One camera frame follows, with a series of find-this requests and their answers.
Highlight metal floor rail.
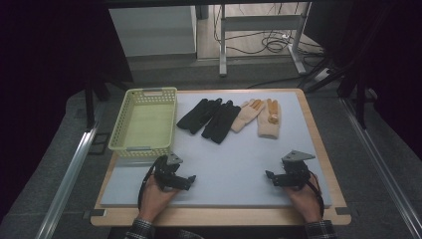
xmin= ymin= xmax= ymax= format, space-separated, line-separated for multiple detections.
xmin=34 ymin=121 xmax=102 ymax=239
xmin=340 ymin=98 xmax=422 ymax=239

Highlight beige glove with orange palm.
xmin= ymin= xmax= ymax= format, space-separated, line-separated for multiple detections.
xmin=257 ymin=98 xmax=283 ymax=140

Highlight wooden table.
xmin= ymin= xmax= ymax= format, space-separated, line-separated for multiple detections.
xmin=90 ymin=88 xmax=352 ymax=228

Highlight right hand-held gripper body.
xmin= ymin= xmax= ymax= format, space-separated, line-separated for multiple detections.
xmin=280 ymin=149 xmax=317 ymax=191

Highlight white cabinet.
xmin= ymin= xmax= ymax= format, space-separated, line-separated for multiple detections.
xmin=108 ymin=5 xmax=198 ymax=58

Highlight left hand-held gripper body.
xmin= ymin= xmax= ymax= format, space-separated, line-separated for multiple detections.
xmin=153 ymin=151 xmax=189 ymax=192

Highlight beige glove with orange fingers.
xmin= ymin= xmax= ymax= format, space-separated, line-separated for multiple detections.
xmin=230 ymin=98 xmax=267 ymax=134

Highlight black stand legs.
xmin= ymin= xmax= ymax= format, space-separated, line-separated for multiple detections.
xmin=84 ymin=75 xmax=134 ymax=129

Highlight bundle of black floor cables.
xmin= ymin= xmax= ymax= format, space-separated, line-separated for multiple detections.
xmin=213 ymin=3 xmax=325 ymax=58

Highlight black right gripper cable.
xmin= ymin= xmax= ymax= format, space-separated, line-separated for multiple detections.
xmin=307 ymin=169 xmax=325 ymax=217

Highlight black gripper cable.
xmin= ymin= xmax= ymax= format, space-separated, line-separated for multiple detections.
xmin=307 ymin=169 xmax=325 ymax=217
xmin=137 ymin=154 xmax=167 ymax=211

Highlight person's right hand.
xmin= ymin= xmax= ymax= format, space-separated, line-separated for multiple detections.
xmin=283 ymin=174 xmax=323 ymax=224

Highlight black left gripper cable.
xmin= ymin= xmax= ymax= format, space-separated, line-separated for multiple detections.
xmin=137 ymin=154 xmax=167 ymax=211

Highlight black glove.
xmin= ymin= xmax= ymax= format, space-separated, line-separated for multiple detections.
xmin=200 ymin=100 xmax=242 ymax=145
xmin=176 ymin=98 xmax=224 ymax=135

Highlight person's left hand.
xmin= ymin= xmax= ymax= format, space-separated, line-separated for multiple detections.
xmin=138 ymin=173 xmax=181 ymax=223

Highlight white power strip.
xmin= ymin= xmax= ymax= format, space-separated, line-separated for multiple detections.
xmin=313 ymin=67 xmax=331 ymax=83

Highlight pale yellow plastic basket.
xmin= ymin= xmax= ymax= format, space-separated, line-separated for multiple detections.
xmin=107 ymin=87 xmax=179 ymax=159

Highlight white metal desk frame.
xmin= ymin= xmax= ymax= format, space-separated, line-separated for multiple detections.
xmin=218 ymin=2 xmax=314 ymax=78

